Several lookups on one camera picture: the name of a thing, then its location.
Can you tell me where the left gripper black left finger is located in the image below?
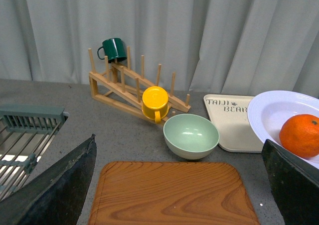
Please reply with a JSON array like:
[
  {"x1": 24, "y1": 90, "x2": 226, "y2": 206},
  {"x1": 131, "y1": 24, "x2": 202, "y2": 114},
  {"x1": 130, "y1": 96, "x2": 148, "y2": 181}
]
[{"x1": 0, "y1": 134, "x2": 97, "y2": 225}]

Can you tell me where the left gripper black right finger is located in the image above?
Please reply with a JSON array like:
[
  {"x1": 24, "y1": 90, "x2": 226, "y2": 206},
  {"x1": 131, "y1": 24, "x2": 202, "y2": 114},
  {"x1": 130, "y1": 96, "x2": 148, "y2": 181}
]
[{"x1": 262, "y1": 139, "x2": 319, "y2": 225}]

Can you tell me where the orange fruit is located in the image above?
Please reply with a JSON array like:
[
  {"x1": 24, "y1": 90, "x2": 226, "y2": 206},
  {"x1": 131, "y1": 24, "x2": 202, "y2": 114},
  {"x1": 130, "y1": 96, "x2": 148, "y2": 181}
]
[{"x1": 279, "y1": 114, "x2": 319, "y2": 159}]

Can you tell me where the white round plate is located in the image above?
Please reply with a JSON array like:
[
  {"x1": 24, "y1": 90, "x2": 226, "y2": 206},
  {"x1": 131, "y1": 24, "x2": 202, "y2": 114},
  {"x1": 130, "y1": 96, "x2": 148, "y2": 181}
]
[{"x1": 247, "y1": 91, "x2": 319, "y2": 168}]

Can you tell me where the wooden cutting board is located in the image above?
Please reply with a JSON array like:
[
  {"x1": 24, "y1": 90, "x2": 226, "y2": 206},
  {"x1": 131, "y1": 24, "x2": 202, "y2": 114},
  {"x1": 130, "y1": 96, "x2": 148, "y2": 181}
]
[{"x1": 88, "y1": 161, "x2": 259, "y2": 225}]

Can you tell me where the green dish drainer rack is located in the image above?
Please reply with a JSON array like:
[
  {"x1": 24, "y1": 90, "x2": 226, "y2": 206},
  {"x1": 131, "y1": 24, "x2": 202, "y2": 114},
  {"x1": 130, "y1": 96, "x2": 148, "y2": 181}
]
[{"x1": 0, "y1": 104, "x2": 68, "y2": 199}]

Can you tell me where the beige bear tray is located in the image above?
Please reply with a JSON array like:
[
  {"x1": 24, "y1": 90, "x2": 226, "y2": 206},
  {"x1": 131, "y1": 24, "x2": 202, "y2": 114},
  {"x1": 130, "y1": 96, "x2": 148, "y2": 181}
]
[{"x1": 203, "y1": 94, "x2": 263, "y2": 153}]

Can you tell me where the light green bowl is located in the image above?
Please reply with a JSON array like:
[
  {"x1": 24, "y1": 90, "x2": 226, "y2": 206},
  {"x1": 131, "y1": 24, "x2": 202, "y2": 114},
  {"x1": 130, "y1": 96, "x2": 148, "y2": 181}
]
[{"x1": 163, "y1": 114, "x2": 220, "y2": 160}]

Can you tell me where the wooden peg drying rack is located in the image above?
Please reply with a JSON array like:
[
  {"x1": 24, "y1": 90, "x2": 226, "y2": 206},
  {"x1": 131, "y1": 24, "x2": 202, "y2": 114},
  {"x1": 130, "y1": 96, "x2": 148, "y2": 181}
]
[{"x1": 87, "y1": 46, "x2": 191, "y2": 122}]

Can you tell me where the yellow mug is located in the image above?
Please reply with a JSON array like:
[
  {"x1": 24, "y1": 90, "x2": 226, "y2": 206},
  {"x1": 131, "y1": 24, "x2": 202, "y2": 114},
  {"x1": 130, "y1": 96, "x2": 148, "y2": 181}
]
[{"x1": 142, "y1": 86, "x2": 169, "y2": 123}]

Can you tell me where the grey curtain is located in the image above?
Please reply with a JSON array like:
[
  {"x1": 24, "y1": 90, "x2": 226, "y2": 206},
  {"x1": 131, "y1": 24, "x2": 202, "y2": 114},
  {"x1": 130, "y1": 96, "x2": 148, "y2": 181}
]
[{"x1": 0, "y1": 0, "x2": 319, "y2": 97}]

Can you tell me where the dark green mug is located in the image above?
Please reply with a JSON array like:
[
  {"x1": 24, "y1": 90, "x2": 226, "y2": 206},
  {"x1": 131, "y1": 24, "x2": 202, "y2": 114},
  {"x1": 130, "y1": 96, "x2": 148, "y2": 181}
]
[{"x1": 97, "y1": 38, "x2": 127, "y2": 63}]

